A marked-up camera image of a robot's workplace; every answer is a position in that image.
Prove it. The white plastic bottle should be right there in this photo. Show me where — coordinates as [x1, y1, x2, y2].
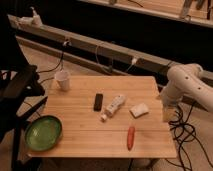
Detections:
[101, 95, 126, 122]

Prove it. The white spray bottle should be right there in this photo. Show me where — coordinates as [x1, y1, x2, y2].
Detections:
[17, 6, 44, 28]

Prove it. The long metal rail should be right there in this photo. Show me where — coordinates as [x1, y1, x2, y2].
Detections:
[9, 14, 213, 86]

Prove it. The green plate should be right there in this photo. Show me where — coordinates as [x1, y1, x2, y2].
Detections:
[25, 115, 62, 151]

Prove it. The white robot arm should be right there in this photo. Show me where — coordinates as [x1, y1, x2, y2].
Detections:
[159, 64, 213, 122]

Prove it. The black chair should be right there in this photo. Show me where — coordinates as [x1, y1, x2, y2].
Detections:
[0, 10, 47, 171]

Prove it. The white paper cup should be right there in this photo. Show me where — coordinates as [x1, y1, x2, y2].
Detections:
[54, 70, 70, 91]

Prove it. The white sponge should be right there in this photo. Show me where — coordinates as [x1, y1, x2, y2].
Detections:
[130, 103, 149, 118]

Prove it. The orange carrot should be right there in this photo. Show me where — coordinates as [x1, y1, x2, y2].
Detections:
[127, 126, 135, 151]

